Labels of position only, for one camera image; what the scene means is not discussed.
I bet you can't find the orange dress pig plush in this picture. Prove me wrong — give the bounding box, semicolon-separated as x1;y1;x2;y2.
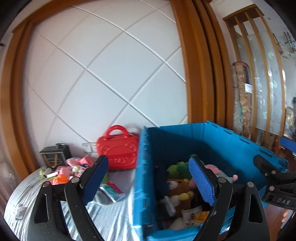
50;167;72;185

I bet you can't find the red teal medicine box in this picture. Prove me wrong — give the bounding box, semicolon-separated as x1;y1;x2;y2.
100;181;125;203

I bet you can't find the blue hat pig plush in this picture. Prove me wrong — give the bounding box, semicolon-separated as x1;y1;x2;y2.
66;157;81;167

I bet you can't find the white red ointment box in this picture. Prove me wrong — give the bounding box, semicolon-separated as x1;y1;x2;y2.
44;172;59;178

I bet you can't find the brown bear plush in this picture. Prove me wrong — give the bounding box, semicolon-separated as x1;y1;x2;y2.
161;179;194;217

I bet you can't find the black gift box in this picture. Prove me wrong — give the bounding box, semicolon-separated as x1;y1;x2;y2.
40;145;72;170

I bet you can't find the green plush toy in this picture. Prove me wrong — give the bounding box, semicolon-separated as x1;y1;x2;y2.
166;161;192;180

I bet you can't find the pink tissue pack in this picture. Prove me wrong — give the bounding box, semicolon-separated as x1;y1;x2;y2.
79;155;94;168

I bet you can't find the green carton box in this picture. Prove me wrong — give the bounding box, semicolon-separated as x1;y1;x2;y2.
101;171;109;185

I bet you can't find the rolled patterned carpet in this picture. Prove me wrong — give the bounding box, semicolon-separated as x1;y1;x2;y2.
233;61;252;139

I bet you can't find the small metal lighter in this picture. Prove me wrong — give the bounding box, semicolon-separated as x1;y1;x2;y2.
55;143;66;149

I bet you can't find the red bear suitcase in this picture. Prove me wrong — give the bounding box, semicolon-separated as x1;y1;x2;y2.
96;125;139;171

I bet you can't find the blue plastic storage crate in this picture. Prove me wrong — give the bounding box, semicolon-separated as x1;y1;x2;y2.
133;121;289;240

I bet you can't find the wooden glass partition screen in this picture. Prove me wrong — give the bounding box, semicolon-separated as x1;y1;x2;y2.
223;4;287;154

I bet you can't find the white wall socket panel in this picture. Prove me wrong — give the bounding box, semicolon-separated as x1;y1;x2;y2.
81;142;97;153

